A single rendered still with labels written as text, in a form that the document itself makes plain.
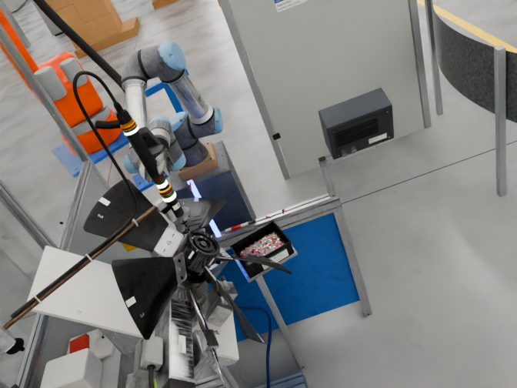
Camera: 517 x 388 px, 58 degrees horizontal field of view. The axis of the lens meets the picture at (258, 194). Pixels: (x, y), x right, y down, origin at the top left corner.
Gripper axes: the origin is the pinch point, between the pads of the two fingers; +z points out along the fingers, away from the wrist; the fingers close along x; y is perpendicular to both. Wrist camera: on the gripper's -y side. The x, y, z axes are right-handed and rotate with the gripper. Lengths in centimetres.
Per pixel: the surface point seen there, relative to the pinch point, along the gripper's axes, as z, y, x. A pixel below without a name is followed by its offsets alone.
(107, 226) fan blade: 1.8, 12.0, 20.6
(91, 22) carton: -774, 98, 226
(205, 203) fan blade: -23.2, 33.2, -4.1
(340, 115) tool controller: -38, 25, -63
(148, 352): 36, 33, 14
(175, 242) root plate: 4.2, 24.8, 3.2
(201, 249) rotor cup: 9.6, 26.4, -4.8
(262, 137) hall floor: -259, 148, -20
